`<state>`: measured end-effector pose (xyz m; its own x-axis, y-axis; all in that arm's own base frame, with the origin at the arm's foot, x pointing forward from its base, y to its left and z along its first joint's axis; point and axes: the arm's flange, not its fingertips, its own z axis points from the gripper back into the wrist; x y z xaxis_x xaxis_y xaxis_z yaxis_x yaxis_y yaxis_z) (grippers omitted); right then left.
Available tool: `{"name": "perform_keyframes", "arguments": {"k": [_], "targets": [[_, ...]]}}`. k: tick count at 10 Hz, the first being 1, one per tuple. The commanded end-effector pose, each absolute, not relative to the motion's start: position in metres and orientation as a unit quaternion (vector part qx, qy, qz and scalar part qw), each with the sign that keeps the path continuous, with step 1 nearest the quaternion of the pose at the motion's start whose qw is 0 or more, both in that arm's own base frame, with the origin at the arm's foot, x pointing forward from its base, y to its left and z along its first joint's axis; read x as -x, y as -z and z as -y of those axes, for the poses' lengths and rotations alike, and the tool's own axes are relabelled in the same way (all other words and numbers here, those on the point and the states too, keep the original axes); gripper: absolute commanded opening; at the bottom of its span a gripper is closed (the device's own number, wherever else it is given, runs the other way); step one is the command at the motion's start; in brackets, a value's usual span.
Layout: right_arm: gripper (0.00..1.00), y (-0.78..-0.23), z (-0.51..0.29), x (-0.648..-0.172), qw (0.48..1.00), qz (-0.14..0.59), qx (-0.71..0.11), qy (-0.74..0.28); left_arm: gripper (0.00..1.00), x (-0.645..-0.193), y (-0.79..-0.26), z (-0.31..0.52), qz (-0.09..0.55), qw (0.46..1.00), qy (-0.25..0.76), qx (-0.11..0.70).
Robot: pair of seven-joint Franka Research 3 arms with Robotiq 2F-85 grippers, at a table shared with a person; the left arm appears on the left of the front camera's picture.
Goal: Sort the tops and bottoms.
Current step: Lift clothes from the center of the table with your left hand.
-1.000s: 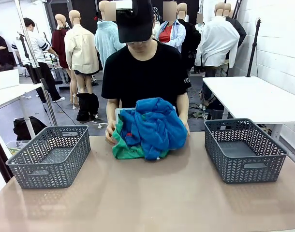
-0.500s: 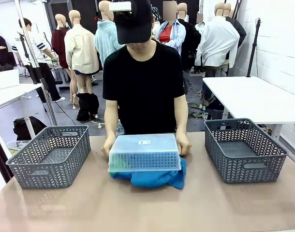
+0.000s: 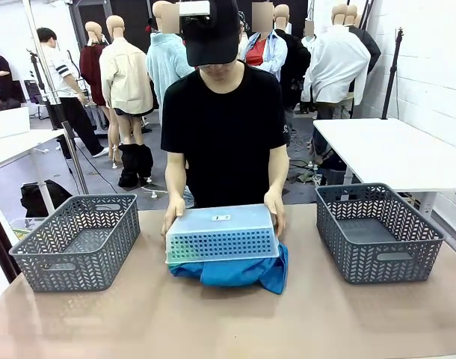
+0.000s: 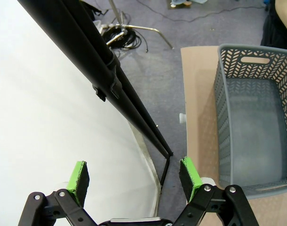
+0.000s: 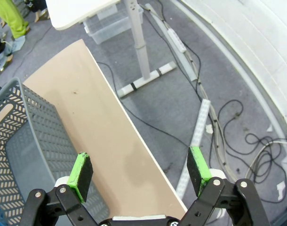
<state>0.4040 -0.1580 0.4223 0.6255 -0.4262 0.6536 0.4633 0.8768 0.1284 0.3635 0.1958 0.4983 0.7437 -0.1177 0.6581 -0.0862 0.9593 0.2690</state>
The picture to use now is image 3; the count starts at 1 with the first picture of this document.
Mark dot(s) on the person's right hand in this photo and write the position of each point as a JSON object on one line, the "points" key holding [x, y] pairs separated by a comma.
{"points": [[173, 209]]}

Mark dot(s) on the person's left hand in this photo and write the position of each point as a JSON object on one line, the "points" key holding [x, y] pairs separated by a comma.
{"points": [[278, 205]]}

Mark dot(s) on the translucent perforated plastic box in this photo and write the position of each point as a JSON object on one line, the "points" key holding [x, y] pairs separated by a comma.
{"points": [[220, 232]]}

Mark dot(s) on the dark blue garment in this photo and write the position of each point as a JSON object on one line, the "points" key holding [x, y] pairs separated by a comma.
{"points": [[231, 275]]}

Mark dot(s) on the person's left forearm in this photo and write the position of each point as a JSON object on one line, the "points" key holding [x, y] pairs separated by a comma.
{"points": [[278, 175]]}

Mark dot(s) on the light blue jeans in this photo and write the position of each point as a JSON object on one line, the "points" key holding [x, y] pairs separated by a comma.
{"points": [[188, 198]]}

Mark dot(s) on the black trousers on mannequin legs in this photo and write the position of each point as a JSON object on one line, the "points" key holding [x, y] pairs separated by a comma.
{"points": [[134, 161]]}

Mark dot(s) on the person in black t-shirt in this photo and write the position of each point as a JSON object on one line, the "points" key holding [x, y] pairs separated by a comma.
{"points": [[224, 131]]}

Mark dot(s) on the grey plastic lattice basket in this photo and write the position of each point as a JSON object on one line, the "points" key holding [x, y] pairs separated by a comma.
{"points": [[381, 270], [101, 273]]}

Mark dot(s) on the chrome light stand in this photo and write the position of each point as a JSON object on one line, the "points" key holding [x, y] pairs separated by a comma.
{"points": [[76, 161]]}

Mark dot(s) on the mannequin in cream jacket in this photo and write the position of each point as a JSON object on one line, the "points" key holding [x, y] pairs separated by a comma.
{"points": [[125, 82]]}

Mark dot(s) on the black bag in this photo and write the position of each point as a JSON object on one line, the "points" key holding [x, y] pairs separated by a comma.
{"points": [[37, 196]]}

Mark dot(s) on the mannequin in light blue fleece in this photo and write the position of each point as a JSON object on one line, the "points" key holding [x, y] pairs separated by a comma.
{"points": [[164, 63]]}

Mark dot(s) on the mannequin in black coat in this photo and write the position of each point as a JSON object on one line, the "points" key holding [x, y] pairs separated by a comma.
{"points": [[297, 60]]}

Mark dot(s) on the mannequin in white shirt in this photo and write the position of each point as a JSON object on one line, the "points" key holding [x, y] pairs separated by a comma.
{"points": [[336, 67]]}

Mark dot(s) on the person in red and blue shirts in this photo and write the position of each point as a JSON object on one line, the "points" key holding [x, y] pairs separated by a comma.
{"points": [[274, 52]]}

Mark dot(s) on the clear plastic container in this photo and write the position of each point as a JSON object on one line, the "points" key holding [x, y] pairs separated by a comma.
{"points": [[20, 226]]}

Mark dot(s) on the mannequin in maroon top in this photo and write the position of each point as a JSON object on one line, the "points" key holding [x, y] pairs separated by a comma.
{"points": [[90, 67]]}

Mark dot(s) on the black baseball cap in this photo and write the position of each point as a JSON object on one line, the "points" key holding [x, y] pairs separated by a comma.
{"points": [[213, 41]]}

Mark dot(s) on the black tripod stand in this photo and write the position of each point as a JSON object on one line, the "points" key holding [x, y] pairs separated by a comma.
{"points": [[392, 75]]}

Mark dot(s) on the person in white striped tee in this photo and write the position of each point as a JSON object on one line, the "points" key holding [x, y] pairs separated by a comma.
{"points": [[60, 71]]}

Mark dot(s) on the mannequin in black jacket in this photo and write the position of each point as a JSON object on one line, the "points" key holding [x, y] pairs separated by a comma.
{"points": [[372, 48]]}

